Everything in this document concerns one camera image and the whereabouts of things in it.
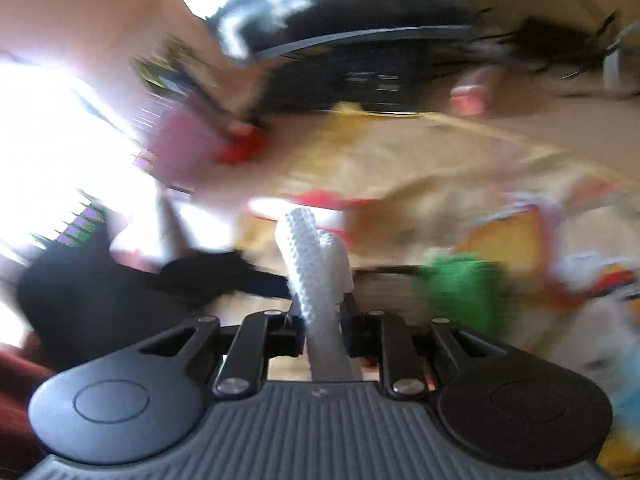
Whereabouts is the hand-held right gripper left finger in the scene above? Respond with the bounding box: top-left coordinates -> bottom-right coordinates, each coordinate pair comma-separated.
135,309 -> 306,402

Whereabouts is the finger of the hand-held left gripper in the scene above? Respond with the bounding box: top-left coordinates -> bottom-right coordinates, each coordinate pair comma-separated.
155,251 -> 295,308

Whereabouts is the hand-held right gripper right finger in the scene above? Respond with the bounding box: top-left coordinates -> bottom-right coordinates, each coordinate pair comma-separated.
339,292 -> 507,398

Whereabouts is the white textured sock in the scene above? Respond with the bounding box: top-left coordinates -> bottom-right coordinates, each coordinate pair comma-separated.
274,206 -> 362,382

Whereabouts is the green soft toy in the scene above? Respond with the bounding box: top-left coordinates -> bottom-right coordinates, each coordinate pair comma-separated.
419,254 -> 507,343

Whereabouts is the red soft object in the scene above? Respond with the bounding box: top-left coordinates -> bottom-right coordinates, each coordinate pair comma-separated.
215,124 -> 267,167

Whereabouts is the red and white cloth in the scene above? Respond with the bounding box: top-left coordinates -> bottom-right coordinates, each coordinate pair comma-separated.
246,189 -> 375,235

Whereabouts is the pink cloth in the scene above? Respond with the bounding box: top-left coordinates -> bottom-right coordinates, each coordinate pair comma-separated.
149,109 -> 227,188

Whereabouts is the golden printed blanket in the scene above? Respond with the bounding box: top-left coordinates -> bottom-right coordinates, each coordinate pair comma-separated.
235,101 -> 640,466

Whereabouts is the black air fryer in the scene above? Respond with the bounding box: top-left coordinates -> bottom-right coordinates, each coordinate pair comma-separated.
182,0 -> 478,113

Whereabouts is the small pink object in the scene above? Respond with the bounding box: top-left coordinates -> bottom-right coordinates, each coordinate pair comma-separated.
448,82 -> 488,117

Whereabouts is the silver device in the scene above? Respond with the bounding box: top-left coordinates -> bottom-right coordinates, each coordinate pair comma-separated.
601,24 -> 640,92

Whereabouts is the bundle of black cables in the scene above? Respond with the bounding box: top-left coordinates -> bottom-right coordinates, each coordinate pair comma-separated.
472,7 -> 623,83

